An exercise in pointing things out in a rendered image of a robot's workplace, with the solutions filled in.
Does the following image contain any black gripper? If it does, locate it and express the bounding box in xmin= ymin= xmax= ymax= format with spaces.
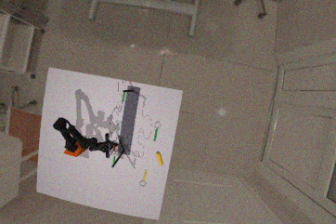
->
xmin=97 ymin=133 xmax=119 ymax=158

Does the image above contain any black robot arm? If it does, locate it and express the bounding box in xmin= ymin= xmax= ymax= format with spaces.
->
xmin=53 ymin=117 xmax=108 ymax=153

